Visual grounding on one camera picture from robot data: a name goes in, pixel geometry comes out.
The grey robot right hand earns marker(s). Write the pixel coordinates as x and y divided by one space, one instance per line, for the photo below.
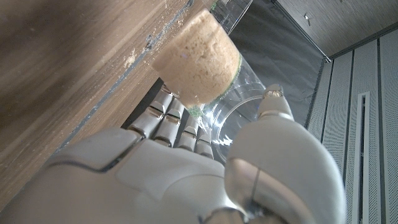
155 180

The wide clear plastic cup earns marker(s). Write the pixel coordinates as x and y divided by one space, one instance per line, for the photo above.
236 112

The black backdrop stand pole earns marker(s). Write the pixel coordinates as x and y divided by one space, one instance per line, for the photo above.
301 31

